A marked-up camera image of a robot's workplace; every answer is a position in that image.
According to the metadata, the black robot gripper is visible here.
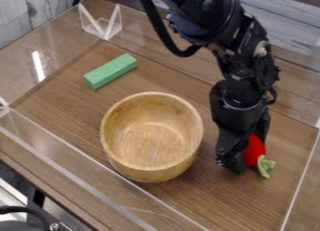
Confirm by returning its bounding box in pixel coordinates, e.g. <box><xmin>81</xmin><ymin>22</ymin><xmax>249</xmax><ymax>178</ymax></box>
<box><xmin>209</xmin><ymin>79</ymin><xmax>272</xmax><ymax>174</ymax></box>

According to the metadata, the red plush strawberry toy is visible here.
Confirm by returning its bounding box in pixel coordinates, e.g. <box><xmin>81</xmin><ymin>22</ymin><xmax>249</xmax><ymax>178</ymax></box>
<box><xmin>244</xmin><ymin>134</ymin><xmax>276</xmax><ymax>179</ymax></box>

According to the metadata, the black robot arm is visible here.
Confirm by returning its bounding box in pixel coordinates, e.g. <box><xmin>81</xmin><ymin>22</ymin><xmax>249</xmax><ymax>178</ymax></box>
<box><xmin>161</xmin><ymin>0</ymin><xmax>280</xmax><ymax>174</ymax></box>

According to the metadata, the wooden bowl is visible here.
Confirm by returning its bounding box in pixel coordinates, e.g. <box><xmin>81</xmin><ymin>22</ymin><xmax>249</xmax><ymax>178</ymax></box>
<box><xmin>101</xmin><ymin>92</ymin><xmax>204</xmax><ymax>183</ymax></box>

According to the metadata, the green rectangular block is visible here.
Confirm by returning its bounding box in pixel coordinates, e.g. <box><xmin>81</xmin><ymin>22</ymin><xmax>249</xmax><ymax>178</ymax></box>
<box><xmin>83</xmin><ymin>53</ymin><xmax>138</xmax><ymax>90</ymax></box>

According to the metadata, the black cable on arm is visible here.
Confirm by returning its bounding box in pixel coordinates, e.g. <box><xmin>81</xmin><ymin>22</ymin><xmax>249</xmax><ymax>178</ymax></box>
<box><xmin>133</xmin><ymin>0</ymin><xmax>205</xmax><ymax>58</ymax></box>

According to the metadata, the clear acrylic corner bracket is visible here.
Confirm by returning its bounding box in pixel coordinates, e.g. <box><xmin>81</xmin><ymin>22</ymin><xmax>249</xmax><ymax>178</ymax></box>
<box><xmin>78</xmin><ymin>4</ymin><xmax>122</xmax><ymax>40</ymax></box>

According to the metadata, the black metal frame with screw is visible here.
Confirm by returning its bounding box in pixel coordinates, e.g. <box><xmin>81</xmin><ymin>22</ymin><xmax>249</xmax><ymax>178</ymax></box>
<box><xmin>28</xmin><ymin>190</ymin><xmax>73</xmax><ymax>231</ymax></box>

